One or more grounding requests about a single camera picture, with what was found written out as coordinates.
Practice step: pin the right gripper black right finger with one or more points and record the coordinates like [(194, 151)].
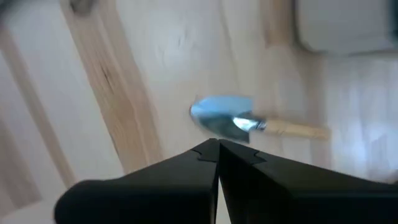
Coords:
[(295, 199)]

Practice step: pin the beige green-trimmed gardening bag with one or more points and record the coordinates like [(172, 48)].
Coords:
[(342, 28)]

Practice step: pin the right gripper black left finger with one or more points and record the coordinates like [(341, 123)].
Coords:
[(155, 193)]

